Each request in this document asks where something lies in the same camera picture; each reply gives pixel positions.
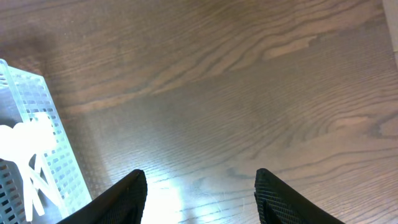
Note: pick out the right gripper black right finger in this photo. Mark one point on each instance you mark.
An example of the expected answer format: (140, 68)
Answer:
(278, 203)

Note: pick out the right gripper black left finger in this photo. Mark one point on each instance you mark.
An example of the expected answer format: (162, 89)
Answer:
(123, 203)

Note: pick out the clear white plastic basket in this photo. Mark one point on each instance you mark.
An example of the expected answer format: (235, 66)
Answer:
(23, 94)

